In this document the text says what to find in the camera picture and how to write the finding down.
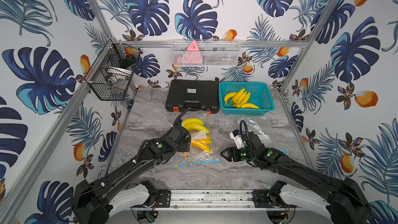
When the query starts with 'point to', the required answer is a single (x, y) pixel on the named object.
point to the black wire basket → (110, 77)
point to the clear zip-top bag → (260, 127)
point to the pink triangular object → (192, 55)
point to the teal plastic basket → (260, 96)
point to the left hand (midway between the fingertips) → (181, 137)
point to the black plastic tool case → (200, 95)
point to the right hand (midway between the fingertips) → (225, 152)
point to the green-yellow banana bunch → (195, 124)
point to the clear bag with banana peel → (200, 152)
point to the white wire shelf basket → (214, 53)
